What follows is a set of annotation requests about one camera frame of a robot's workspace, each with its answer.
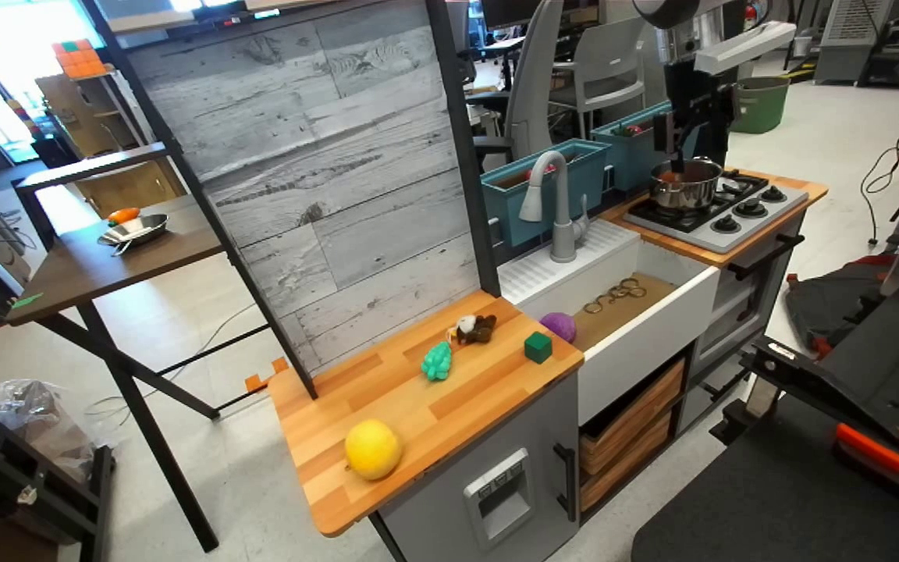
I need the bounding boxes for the dark brown white toy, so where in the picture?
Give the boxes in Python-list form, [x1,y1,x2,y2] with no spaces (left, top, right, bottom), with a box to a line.
[447,312,499,349]

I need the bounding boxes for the yellow ball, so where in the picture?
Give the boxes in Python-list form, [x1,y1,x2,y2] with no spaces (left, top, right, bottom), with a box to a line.
[342,418,406,484]

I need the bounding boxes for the black clamp with orange handle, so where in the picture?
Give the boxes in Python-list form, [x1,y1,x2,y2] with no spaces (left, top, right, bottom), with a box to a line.
[740,335,899,482]

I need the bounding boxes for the teal plastic bin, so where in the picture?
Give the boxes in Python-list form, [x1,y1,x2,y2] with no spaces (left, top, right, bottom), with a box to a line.
[593,99,678,196]
[478,139,614,254]

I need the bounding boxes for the dark brown table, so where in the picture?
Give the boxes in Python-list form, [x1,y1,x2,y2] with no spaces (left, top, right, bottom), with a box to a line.
[7,140,275,557]

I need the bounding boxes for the white toy sink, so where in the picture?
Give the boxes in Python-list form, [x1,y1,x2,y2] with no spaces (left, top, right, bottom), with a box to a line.
[496,215,725,427]

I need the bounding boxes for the grey office chair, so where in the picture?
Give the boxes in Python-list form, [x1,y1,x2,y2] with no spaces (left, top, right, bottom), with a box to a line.
[475,0,569,169]

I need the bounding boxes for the wooden drawers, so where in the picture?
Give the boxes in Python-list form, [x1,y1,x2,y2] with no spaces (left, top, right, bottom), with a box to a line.
[575,357,690,516]

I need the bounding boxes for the steel pot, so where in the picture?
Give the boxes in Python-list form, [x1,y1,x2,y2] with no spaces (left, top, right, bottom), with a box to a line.
[645,159,725,215]

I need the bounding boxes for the clear plastic bag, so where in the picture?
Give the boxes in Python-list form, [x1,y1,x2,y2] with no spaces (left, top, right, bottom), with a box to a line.
[0,375,99,488]

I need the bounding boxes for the grey cabinet with wooden countertop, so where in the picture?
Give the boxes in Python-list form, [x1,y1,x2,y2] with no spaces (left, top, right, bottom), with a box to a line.
[266,291,586,562]

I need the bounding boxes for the grey toy faucet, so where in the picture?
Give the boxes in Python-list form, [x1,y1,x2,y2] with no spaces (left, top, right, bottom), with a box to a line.
[516,148,593,267]

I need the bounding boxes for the green cube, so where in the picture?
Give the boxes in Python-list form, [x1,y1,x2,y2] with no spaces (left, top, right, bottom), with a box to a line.
[522,330,555,365]

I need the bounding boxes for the grey plastic chair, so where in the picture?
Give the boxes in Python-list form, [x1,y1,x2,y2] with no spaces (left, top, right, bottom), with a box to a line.
[550,13,652,139]

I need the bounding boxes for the green bumpy toy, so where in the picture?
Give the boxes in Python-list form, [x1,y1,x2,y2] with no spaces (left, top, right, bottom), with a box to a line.
[419,341,460,384]

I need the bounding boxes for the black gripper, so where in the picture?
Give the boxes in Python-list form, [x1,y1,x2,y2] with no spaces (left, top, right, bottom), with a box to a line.
[667,63,736,174]

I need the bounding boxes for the grey toy oven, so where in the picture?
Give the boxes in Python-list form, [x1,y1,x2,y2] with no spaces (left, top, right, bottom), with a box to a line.
[678,233,809,431]

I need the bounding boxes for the purple toy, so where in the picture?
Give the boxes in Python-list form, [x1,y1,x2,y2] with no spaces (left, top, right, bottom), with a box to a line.
[537,311,580,348]

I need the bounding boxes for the white toy stove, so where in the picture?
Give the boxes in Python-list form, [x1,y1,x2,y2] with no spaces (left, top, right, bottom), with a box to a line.
[601,169,830,271]

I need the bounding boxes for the black frame post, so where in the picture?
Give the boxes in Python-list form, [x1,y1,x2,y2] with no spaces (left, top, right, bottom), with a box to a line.
[425,0,503,299]

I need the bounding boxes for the green bucket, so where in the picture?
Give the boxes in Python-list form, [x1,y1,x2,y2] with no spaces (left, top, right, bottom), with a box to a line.
[727,74,794,139]

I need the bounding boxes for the orange white device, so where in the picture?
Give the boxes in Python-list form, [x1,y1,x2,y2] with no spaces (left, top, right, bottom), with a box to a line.
[99,202,171,261]

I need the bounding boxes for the whitewashed wood backsplash panel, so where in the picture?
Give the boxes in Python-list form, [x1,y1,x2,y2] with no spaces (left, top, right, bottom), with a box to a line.
[126,0,483,379]

